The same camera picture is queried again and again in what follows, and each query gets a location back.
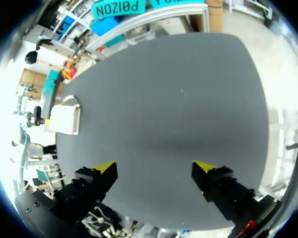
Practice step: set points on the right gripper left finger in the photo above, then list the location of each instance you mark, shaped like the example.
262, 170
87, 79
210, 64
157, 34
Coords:
94, 183

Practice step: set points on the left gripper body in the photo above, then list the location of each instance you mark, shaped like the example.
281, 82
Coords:
35, 116

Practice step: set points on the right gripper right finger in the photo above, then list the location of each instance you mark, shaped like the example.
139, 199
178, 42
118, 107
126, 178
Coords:
218, 188

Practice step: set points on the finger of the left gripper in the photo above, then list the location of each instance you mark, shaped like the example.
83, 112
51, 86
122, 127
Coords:
47, 121

